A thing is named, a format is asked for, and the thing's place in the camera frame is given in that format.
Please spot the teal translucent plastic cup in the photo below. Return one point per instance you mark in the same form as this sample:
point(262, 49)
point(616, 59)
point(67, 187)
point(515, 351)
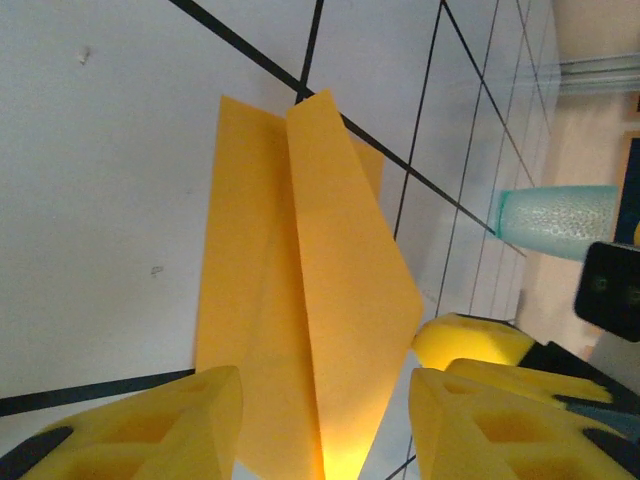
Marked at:
point(555, 222)

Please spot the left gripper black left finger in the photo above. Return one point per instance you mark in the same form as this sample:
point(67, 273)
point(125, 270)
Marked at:
point(150, 440)

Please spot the yellow cloth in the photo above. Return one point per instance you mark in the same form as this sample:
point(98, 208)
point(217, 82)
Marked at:
point(340, 300)

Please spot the aluminium frame post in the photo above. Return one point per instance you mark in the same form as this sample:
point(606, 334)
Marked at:
point(600, 75)

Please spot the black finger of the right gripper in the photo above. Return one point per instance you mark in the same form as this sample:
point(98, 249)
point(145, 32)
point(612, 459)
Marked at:
point(470, 340)
point(525, 381)

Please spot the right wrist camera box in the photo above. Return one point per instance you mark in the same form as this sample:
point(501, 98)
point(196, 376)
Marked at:
point(610, 290)

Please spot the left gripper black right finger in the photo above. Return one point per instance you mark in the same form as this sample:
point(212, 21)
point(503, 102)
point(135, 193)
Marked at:
point(500, 440)

